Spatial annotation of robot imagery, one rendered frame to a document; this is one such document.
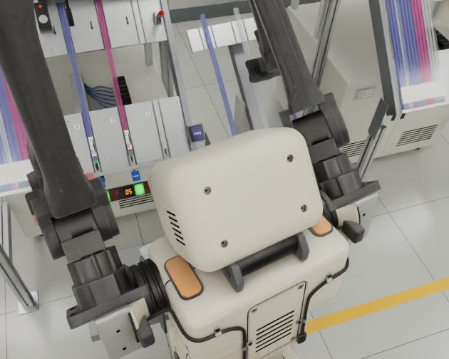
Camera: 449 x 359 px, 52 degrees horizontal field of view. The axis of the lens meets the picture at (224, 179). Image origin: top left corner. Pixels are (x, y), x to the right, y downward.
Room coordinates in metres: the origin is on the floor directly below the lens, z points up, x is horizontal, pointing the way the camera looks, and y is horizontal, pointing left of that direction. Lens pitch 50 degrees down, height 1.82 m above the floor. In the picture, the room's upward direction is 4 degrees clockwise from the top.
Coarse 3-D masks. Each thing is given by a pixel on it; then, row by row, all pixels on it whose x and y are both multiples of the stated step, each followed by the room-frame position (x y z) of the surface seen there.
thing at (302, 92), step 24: (264, 0) 0.75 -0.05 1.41; (264, 24) 0.73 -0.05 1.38; (288, 24) 0.72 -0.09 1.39; (288, 48) 0.69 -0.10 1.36; (288, 72) 0.67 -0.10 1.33; (288, 96) 0.64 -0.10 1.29; (312, 96) 0.64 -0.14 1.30; (288, 120) 0.62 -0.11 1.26; (336, 120) 0.60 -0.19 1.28; (336, 144) 0.58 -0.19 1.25
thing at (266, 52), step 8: (248, 0) 0.94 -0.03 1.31; (256, 16) 0.94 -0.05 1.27; (256, 24) 0.97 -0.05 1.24; (264, 32) 0.96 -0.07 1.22; (264, 40) 0.97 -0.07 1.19; (264, 48) 0.99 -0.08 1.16; (264, 56) 0.99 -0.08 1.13; (272, 56) 1.00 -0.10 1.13; (264, 64) 1.02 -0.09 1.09; (272, 64) 1.01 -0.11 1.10
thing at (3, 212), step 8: (72, 80) 1.43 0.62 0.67; (80, 80) 1.43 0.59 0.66; (120, 80) 1.43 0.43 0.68; (72, 88) 1.38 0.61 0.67; (88, 88) 1.41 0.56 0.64; (112, 88) 1.43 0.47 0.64; (120, 88) 1.38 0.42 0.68; (96, 96) 1.37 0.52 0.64; (112, 96) 1.38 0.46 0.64; (128, 96) 1.34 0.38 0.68; (80, 104) 1.29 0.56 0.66; (112, 104) 1.33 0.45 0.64; (128, 104) 1.32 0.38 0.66; (80, 112) 1.25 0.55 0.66; (208, 144) 1.06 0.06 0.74; (0, 208) 1.04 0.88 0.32; (8, 208) 1.05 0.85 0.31; (0, 216) 1.00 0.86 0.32; (8, 216) 1.01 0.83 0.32; (0, 224) 0.96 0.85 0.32; (8, 224) 0.97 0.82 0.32; (0, 232) 0.93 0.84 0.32; (8, 232) 0.93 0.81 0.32; (0, 240) 0.89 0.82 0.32; (8, 240) 0.90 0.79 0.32; (8, 248) 0.86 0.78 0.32; (24, 312) 0.75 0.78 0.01
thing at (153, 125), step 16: (176, 96) 1.15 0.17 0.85; (96, 112) 1.06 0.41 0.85; (112, 112) 1.07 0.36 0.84; (128, 112) 1.08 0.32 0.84; (144, 112) 1.09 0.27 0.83; (160, 112) 1.10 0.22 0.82; (176, 112) 1.12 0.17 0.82; (80, 128) 1.01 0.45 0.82; (96, 128) 1.02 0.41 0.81; (112, 128) 1.03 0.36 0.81; (128, 128) 1.04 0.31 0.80; (144, 128) 1.05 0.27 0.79; (160, 128) 1.07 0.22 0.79; (176, 128) 1.08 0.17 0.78; (80, 144) 0.97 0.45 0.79; (96, 144) 0.98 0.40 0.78; (112, 144) 1.00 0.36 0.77; (144, 144) 1.02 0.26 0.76; (160, 144) 1.02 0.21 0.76; (176, 144) 1.04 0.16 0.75; (80, 160) 0.94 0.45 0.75; (112, 160) 0.96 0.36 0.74; (128, 160) 0.96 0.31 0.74; (144, 160) 0.98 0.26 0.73
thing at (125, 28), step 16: (64, 0) 1.28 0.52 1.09; (80, 0) 1.30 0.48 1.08; (112, 0) 1.32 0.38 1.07; (128, 0) 1.34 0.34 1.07; (144, 0) 1.35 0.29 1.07; (80, 16) 1.26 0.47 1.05; (96, 16) 1.27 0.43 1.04; (112, 16) 1.29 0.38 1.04; (128, 16) 1.30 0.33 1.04; (144, 16) 1.31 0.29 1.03; (80, 32) 1.22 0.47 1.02; (96, 32) 1.24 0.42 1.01; (112, 32) 1.25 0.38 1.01; (128, 32) 1.26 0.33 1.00; (144, 32) 1.27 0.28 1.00; (160, 32) 1.29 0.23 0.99; (48, 48) 1.17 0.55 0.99; (64, 48) 1.18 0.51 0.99; (80, 48) 1.19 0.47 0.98; (96, 48) 1.20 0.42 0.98
